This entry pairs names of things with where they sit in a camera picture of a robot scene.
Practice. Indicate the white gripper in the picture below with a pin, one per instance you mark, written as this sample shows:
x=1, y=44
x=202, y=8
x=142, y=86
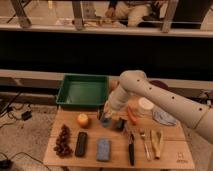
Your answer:
x=107, y=113

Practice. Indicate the blue cup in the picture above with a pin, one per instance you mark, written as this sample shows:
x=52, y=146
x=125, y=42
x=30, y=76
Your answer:
x=106, y=121

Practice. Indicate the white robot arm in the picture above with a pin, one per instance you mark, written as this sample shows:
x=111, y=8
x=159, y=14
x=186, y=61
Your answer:
x=196, y=116

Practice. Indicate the orange carrot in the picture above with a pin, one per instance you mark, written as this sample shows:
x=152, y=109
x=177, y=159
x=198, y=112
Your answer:
x=131, y=116

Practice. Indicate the blue sponge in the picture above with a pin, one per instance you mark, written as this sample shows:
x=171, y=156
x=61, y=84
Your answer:
x=103, y=150

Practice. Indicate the yellow apple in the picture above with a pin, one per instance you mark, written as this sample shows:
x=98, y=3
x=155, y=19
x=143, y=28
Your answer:
x=83, y=120

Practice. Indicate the white cup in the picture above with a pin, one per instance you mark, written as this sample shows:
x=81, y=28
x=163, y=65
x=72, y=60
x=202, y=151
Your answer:
x=145, y=106

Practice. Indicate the black remote control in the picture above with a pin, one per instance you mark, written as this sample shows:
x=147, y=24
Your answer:
x=81, y=144

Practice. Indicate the green plastic tray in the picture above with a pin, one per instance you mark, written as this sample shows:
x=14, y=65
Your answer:
x=82, y=90

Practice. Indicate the bunch of dark grapes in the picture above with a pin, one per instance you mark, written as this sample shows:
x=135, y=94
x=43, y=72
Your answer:
x=62, y=147

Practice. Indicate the dark red bowl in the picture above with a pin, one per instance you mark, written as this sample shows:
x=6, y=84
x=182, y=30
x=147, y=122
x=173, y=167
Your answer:
x=159, y=84

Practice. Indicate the black power adapter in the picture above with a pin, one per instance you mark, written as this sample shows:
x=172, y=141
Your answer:
x=26, y=115

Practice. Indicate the person in background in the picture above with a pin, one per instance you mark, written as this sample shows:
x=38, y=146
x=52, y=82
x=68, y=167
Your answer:
x=133, y=11

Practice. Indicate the black handled knife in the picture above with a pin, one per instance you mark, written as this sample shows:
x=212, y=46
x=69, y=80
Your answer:
x=131, y=149

